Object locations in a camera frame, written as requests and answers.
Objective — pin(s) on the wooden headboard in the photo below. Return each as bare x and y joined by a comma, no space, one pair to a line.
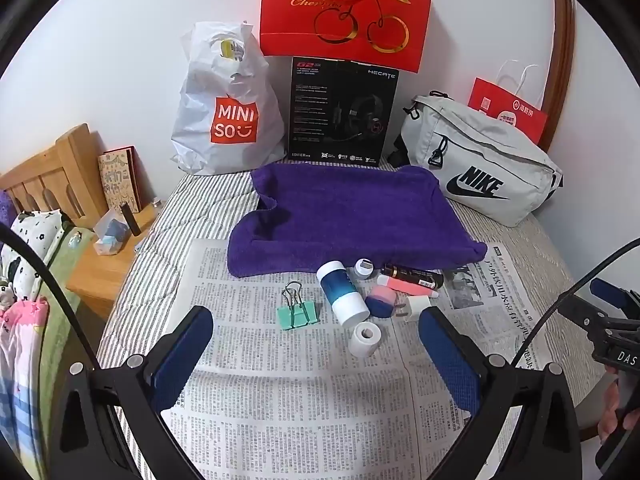
60,160

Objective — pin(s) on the blue and white bottle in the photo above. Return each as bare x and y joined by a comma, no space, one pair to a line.
340,290

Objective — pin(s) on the brown wooden frame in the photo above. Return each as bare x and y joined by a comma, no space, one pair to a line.
562,60

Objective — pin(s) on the pink marker pen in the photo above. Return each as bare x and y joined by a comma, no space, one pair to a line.
400,286

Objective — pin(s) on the newspaper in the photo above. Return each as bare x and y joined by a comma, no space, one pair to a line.
280,360

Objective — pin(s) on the pink printed cloth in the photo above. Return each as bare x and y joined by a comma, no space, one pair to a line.
20,360

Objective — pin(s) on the black headset box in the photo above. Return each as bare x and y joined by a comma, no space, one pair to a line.
320,110

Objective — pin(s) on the wooden nightstand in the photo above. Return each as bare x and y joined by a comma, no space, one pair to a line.
100,275

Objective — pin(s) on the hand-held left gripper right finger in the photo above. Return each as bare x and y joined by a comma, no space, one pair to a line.
450,360

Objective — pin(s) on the purple towel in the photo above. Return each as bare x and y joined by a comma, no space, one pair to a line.
350,210

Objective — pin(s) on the black cylinder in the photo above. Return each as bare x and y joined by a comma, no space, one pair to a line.
130,217

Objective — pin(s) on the grey waist bag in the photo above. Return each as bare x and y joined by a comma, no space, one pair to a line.
475,145

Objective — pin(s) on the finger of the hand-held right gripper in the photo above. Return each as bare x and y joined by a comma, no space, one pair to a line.
612,292
582,310

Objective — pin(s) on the pink and blue small container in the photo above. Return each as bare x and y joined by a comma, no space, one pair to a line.
381,304

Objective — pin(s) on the brown patterned notebook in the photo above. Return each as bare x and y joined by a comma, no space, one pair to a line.
117,175

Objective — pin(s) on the green binder clip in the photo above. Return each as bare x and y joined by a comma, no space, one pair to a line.
297,316

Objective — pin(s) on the large red gift bag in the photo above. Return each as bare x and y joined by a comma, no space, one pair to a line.
300,25

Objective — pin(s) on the small clear cup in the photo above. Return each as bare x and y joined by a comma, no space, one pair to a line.
363,266

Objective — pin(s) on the green blanket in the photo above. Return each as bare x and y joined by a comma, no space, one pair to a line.
60,320

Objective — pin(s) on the person's right hand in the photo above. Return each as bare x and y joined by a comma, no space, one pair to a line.
610,410

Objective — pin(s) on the white plastic shopping bag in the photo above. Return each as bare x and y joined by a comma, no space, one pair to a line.
210,85

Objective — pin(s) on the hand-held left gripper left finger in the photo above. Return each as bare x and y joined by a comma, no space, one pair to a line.
185,355

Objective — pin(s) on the panda print pillow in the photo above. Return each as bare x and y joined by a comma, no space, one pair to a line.
30,240

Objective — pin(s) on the purple fluffy cushion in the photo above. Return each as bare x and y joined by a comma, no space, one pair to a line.
5,207

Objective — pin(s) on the plastic bag with blue item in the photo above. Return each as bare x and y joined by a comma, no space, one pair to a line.
111,235

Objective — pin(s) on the white tape roll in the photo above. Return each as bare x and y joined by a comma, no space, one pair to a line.
362,342

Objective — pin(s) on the small red paper bag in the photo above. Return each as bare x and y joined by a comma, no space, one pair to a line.
505,105

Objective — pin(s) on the white charger plug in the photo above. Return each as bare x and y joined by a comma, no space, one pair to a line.
415,308

